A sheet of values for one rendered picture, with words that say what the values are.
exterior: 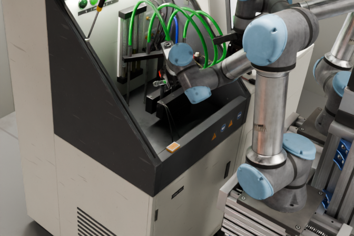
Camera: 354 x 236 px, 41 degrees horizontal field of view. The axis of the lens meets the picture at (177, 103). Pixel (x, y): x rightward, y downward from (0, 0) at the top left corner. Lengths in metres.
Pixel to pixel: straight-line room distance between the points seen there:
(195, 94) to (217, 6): 0.87
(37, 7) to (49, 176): 0.87
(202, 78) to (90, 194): 0.92
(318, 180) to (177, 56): 0.68
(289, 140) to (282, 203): 0.21
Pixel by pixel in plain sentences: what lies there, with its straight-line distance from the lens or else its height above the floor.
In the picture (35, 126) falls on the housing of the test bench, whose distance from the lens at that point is 2.30.
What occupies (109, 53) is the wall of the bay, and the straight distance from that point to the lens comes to 2.19.
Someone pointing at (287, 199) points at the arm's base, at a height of 1.09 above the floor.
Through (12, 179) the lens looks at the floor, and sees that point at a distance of 3.18.
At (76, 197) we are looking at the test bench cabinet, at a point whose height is 0.49.
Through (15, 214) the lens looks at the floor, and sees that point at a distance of 2.97.
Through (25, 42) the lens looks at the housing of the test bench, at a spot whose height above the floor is 1.19.
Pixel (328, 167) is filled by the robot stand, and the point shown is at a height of 1.09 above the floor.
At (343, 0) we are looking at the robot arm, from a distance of 1.71.
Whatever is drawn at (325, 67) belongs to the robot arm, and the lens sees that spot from 1.99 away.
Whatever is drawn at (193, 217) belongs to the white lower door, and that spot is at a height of 0.41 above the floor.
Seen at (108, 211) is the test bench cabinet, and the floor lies 0.55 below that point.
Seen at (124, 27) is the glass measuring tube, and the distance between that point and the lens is 2.15.
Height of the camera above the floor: 2.13
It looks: 34 degrees down
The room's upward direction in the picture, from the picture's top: 6 degrees clockwise
